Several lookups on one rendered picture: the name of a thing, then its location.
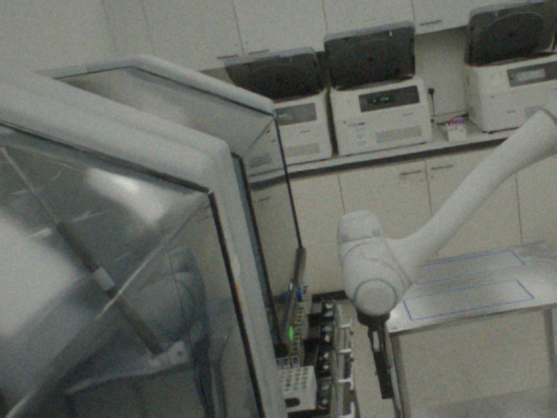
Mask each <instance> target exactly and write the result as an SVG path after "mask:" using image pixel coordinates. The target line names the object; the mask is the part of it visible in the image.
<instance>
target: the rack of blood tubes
mask: <svg viewBox="0 0 557 418"><path fill-rule="evenodd" d="M278 373H279V378H280V383H281V387H282V393H283V397H284V403H285V407H286V412H290V411H297V410H304V409H315V405H316V398H315V394H316V389H317V386H316V381H315V375H314V370H313V367H312V365H309V366H308V367H302V368H295V369H287V370H280V371H279V372H278Z"/></svg>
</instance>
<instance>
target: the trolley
mask: <svg viewBox="0 0 557 418"><path fill-rule="evenodd" d="M553 309H557V250H556V249H555V248H554V247H553V246H551V245H550V244H548V243H547V242H545V241H544V240H543V241H537V242H532V243H526V244H520V245H514V246H508V247H502V248H496V249H490V250H484V251H478V252H473V253H467V254H461V255H456V256H455V257H449V258H444V259H437V260H433V261H428V262H427V263H426V264H425V265H422V267H421V268H420V269H419V271H418V273H417V277H416V282H415V283H414V284H412V286H411V287H410V288H409V289H408V290H407V292H406V293H405V294H404V295H403V297H402V299H401V301H400V302H399V303H398V305H397V306H396V307H395V309H394V310H393V311H392V312H391V318H390V319H389V320H387V321H385V335H386V346H387V349H388V356H389V363H392V368H390V369H391V374H392V381H393V387H394V394H395V395H394V396H395V398H392V403H393V410H394V417H395V418H557V361H556V345H555V331H553V317H552V310H553ZM542 311H543V320H544V323H545V337H546V350H547V364H548V370H549V377H550V386H546V385H543V387H540V386H538V388H533V387H532V389H527V390H521V391H515V392H510V393H504V394H499V395H493V396H487V397H481V398H476V399H472V400H466V401H460V402H454V403H449V404H444V405H438V406H432V407H426V408H421V409H416V410H411V408H410V400H409V394H408V386H407V380H406V372H405V366H404V358H403V352H402V351H401V345H400V337H399V335H406V334H411V333H416V332H423V331H428V330H433V329H440V328H445V327H450V326H457V325H462V324H468V323H474V322H479V321H485V320H491V319H497V318H502V317H509V316H514V315H519V314H530V313H536V312H542ZM390 340H391V343H390ZM391 346H392V349H391ZM392 354H393V357H392ZM393 360H394V363H393ZM394 367H395V370H394ZM395 373H396V376H395ZM396 381H397V383H396ZM397 387H398V390H397ZM398 394H399V395H400V397H398ZM400 400H401V404H400ZM401 408H402V410H401Z"/></svg>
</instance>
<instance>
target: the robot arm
mask: <svg viewBox="0 0 557 418"><path fill-rule="evenodd" d="M555 154H557V97H556V98H553V99H552V100H551V101H550V102H549V103H548V104H546V106H545V107H543V108H541V109H540V110H539V111H538V112H537V113H535V114H534V115H532V116H531V118H530V119H529V120H528V121H527V122H526V123H525V124H524V125H523V126H521V127H520V128H519V130H518V131H517V132H516V133H515V134H513V135H512V136H511V137H509V138H508V139H507V140H506V141H505V142H504V143H503V144H502V145H501V146H500V147H499V148H497V149H495V150H494V151H493V152H492V153H491V154H490V155H489V156H488V157H487V158H486V159H484V160H483V161H482V162H481V163H480V164H479V165H478V166H477V167H476V168H475V169H474V170H473V171H472V172H471V173H470V175H469V176H468V177H467V178H466V179H465V180H464V182H463V183H462V184H461V185H460V186H459V189H458V190H456V191H455V192H454V193H453V195H452V196H451V197H450V198H449V199H448V201H447V202H446V203H445V205H444V206H443V207H441V209H440V210H439V211H438V212H437V213H436V215H435V216H434V217H433V218H432V219H431V220H430V221H429V223H428V224H427V225H426V226H423V227H422V228H421V229H420V230H418V231H417V232H415V233H414V234H412V235H410V236H407V237H405V238H403V239H389V238H385V236H384V232H383V229H382V227H381V225H380V223H379V220H378V218H377V216H376V215H375V213H373V212H369V211H354V212H350V213H347V214H346V215H344V216H342V217H341V218H340V219H339V224H338V230H337V245H338V256H339V263H340V267H341V270H342V283H343V287H344V290H345V294H346V296H347V298H348V299H349V300H350V301H351V305H352V306H353V307H356V312H357V317H358V321H359V322H360V323H361V325H364V326H367V328H368V330H367V336H368V338H369V342H371V349H372V352H373V357H374V361H375V366H376V371H375V375H377V376H378V382H379V387H380V394H381V399H391V398H395V396H394V395H395V394H394V387H393V381H392V374H391V369H390V368H392V363H389V356H388V349H387V346H386V335H385V321H387V320H389V319H390V318H391V312H392V311H393V310H394V309H395V307H396V306H397V305H398V303H399V302H400V301H401V299H402V297H403V295H404V294H405V293H406V292H407V290H408V289H409V288H410V287H411V286H412V284H414V283H415V282H416V277H417V273H418V271H419V269H420V268H421V267H422V265H425V264H426V263H427V262H428V261H429V260H430V259H431V258H433V256H434V255H435V254H436V253H437V252H438V251H439V250H440V249H442V248H443V247H444V246H445V245H446V244H447V243H448V242H449V241H450V239H451V237H452V236H453V235H454V234H455V233H457V232H458V231H459V230H460V229H461V227H462V226H463V225H464V224H465V223H466V222H467V220H468V218H469V217H470V216H471V215H473V214H474V213H475V212H476V211H477V209H478V208H479V207H480V206H481V204H482V203H483V202H484V201H485V199H487V198H488V197H489V196H490V195H491V194H492V193H493V192H494V191H495V190H496V189H497V186H500V185H501V184H502V183H503V182H504V181H505V180H506V179H508V178H509V177H510V176H513V175H514V174H516V172H518V171H519V170H521V169H523V168H526V167H528V166H530V165H532V164H535V163H538V162H540V161H542V159H545V158H547V157H550V156H553V155H555Z"/></svg>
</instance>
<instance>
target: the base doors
mask: <svg viewBox="0 0 557 418"><path fill-rule="evenodd" d="M495 149H496V148H492V149H486V150H478V151H472V152H465V153H459V155H452V156H445V157H438V158H432V159H426V163H425V160H421V161H415V162H408V163H400V164H394V165H386V166H380V168H373V169H366V170H359V171H351V172H345V173H339V178H338V174H332V175H326V176H320V177H312V178H306V179H300V180H293V181H291V182H290V187H291V192H292V197H296V196H303V197H304V199H294V200H293V202H294V208H295V213H296V218H297V223H299V229H300V234H301V241H302V246H303V247H304V248H305V249H306V253H307V256H306V263H305V265H306V270H307V276H308V281H309V286H310V291H311V294H312V295H317V294H325V292H331V291H339V290H344V287H343V283H342V270H341V267H340V263H339V256H338V245H337V230H338V224H339V219H340V218H341V217H342V216H344V215H346V214H347V213H350V212H354V211H369V212H373V213H375V215H376V216H377V218H378V220H379V223H380V225H381V227H382V229H383V232H384V236H385V238H389V239H403V238H405V237H407V236H410V235H412V234H414V233H415V232H417V231H418V230H420V229H421V228H422V227H423V226H426V225H427V224H428V223H429V221H430V220H431V219H432V216H433V217H434V216H435V215H436V213H437V212H438V211H439V210H440V209H441V207H443V206H444V205H445V203H446V202H447V201H448V199H449V198H450V197H451V196H452V195H453V193H454V192H455V191H456V190H458V189H459V186H460V185H461V184H462V183H463V182H464V180H465V179H466V178H467V177H468V176H469V175H470V173H471V172H472V171H473V170H474V169H475V168H476V167H477V166H478V165H479V164H480V163H481V162H482V161H483V160H484V159H486V158H487V157H488V156H489V155H490V154H491V153H492V152H493V151H494V150H495ZM449 164H450V165H453V166H452V167H445V168H438V170H431V168H432V166H434V167H438V166H446V165H449ZM426 167H427V172H426ZM418 170H420V171H421V170H422V172H421V173H415V174H408V175H400V174H401V172H403V173H408V172H415V171H418ZM427 175H428V179H427ZM431 176H434V179H432V178H431ZM421 178H423V181H422V182H421V181H420V179H421ZM339 179H340V184H339ZM392 182H395V186H392V187H385V188H380V189H377V187H376V186H380V184H386V183H392ZM428 183H429V188H428ZM516 185H517V187H516ZM340 186H341V191H340ZM341 192H342V196H341ZM429 192H430V196H429ZM517 197H518V199H517ZM342 198H343V202H342ZM430 200H431V203H430ZM343 205H344V209H343ZM431 208H432V212H431ZM518 210H519V211H518ZM344 211H345V214H344ZM519 222H520V224H519ZM520 234H521V235H520ZM543 240H544V241H545V242H547V243H548V244H550V245H551V246H553V247H554V248H555V249H556V250H557V158H556V159H551V156H550V157H547V158H545V159H542V161H540V162H538V163H535V164H532V165H530V166H528V167H526V168H523V169H521V170H519V171H518V172H516V175H515V174H514V175H513V176H510V177H509V178H508V179H506V180H505V181H504V182H503V183H502V184H501V185H500V186H497V189H496V190H495V191H494V192H493V193H492V194H491V195H490V196H489V197H488V198H487V199H485V201H484V202H483V203H482V204H481V206H480V207H479V208H478V209H477V211H476V212H475V213H474V214H473V215H471V216H470V217H469V218H468V220H467V222H466V223H465V224H464V225H463V226H462V227H461V229H460V230H459V231H458V232H457V233H455V234H454V235H453V236H452V237H451V239H450V241H449V242H448V243H447V244H446V245H445V246H444V247H443V248H442V249H440V250H439V251H438V252H437V253H436V254H435V255H434V256H433V258H431V259H430V260H429V261H433V260H436V259H437V256H438V259H444V258H449V257H455V256H456V255H461V254H467V253H473V252H478V251H484V250H490V249H496V248H502V247H508V246H514V245H520V244H526V243H532V242H537V241H543Z"/></svg>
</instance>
